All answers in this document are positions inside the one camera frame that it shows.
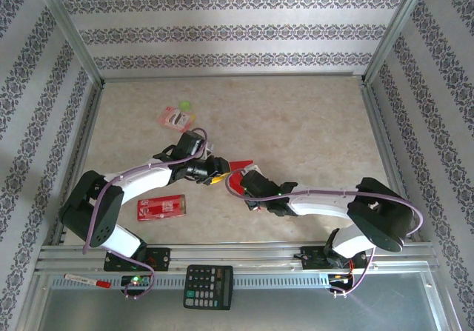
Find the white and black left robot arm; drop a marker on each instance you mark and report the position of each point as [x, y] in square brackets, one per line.
[144, 177]

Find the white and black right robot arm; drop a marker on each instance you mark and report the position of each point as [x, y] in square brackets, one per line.
[318, 205]

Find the grey metal sheet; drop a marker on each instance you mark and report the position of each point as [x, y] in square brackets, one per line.
[296, 312]

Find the red clear-lidded package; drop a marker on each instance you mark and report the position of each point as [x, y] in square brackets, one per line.
[163, 207]

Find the pink blister pack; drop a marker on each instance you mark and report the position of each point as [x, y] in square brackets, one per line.
[174, 119]

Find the green round lid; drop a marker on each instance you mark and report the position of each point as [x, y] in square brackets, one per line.
[185, 105]

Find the black calculator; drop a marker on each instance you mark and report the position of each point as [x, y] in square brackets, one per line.
[209, 286]

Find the controller board with green light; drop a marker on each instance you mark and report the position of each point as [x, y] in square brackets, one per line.
[135, 280]

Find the white marker with red cap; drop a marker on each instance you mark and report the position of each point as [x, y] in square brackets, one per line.
[85, 280]

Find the long aluminium base rail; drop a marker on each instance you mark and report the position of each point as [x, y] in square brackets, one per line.
[240, 255]

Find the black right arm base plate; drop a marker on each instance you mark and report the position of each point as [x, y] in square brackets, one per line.
[311, 258]

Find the aluminium rail along wall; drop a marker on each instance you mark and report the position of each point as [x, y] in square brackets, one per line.
[229, 76]

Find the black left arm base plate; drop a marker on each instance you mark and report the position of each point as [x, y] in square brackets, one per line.
[163, 258]

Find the aluminium side rail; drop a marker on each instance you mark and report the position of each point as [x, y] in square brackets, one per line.
[79, 153]
[378, 123]

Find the aluminium frame post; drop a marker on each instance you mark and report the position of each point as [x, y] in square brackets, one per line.
[398, 31]
[70, 31]

